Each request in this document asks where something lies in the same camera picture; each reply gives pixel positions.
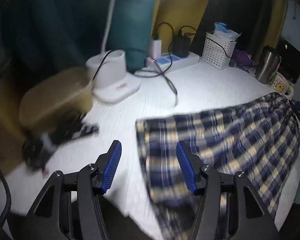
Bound blue yellow plaid pants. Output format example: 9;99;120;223
135;92;300;239

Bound tan plastic lidded box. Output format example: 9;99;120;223
19;67;93;133

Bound white desk lamp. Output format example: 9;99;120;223
85;0;141;104

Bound white power strip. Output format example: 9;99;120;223
146;52;200;72

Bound white perforated storage basket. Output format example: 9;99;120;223
202;33;236;69

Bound purple plush toy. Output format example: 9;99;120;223
232;49;253;67

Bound cream bear mug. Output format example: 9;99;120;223
271;72;294;99

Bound black power adapter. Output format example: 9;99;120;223
172;35;191;58

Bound white phone charger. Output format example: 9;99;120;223
149;39;162;60

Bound stainless steel tumbler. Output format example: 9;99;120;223
255;46;281;84

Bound blue tissue pack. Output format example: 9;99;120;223
213;22;242;42

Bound teal curtain left panel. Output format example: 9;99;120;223
0;0;155;90

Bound yellow curtain left panel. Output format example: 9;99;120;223
152;0;209;53

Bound yellow curtain panel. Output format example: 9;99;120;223
152;0;209;53
255;0;288;59

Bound yellow curtain right panel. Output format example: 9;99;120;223
255;0;288;59

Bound black coiled cable bundle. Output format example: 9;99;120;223
21;114;101;176

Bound black charger cable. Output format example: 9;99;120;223
90;22;198;107

